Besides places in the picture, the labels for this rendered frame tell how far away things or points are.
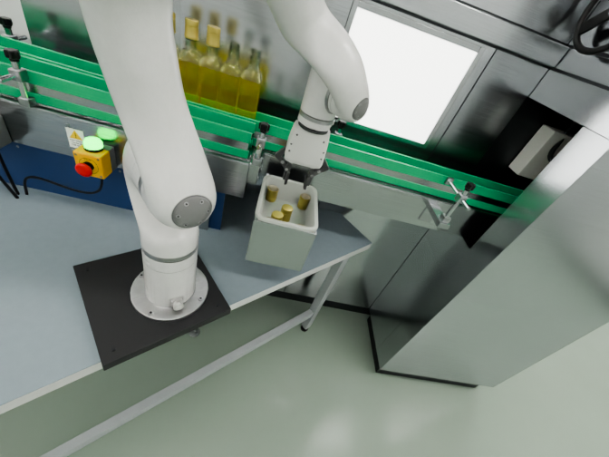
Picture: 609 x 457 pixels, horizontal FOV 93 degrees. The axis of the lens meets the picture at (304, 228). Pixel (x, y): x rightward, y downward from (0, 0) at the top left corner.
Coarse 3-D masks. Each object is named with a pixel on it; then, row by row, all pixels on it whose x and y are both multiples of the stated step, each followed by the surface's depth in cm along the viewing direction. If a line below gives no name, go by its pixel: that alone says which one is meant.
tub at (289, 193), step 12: (264, 180) 88; (276, 180) 92; (288, 180) 92; (264, 192) 84; (288, 192) 94; (300, 192) 94; (312, 192) 93; (264, 204) 91; (276, 204) 93; (288, 204) 95; (312, 204) 88; (264, 216) 87; (300, 216) 92; (312, 216) 84; (300, 228) 76; (312, 228) 77
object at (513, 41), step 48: (48, 0) 85; (384, 0) 82; (432, 0) 82; (480, 0) 83; (528, 0) 83; (576, 0) 83; (48, 48) 93; (528, 48) 89; (480, 96) 100; (528, 96) 100; (384, 144) 112; (432, 144) 112; (480, 144) 111
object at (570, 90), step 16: (608, 0) 81; (592, 16) 84; (592, 32) 83; (560, 64) 91; (576, 64) 86; (592, 64) 81; (608, 64) 77; (544, 80) 95; (560, 80) 90; (576, 80) 84; (592, 80) 80; (608, 80) 76; (544, 96) 94; (560, 96) 88; (576, 96) 83; (592, 96) 79; (608, 96) 75; (560, 112) 87; (576, 112) 82; (592, 112) 78; (608, 112) 74; (592, 128) 77; (608, 128) 73
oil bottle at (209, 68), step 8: (208, 56) 79; (200, 64) 80; (208, 64) 80; (216, 64) 80; (200, 72) 81; (208, 72) 81; (216, 72) 81; (200, 80) 82; (208, 80) 82; (216, 80) 82; (200, 88) 84; (208, 88) 84; (216, 88) 84; (200, 96) 85; (208, 96) 85; (216, 96) 85; (208, 104) 86; (216, 104) 87
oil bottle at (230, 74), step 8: (224, 64) 80; (232, 64) 80; (224, 72) 81; (232, 72) 81; (240, 72) 82; (224, 80) 82; (232, 80) 82; (224, 88) 83; (232, 88) 83; (224, 96) 85; (232, 96) 85; (224, 104) 86; (232, 104) 86; (232, 112) 88
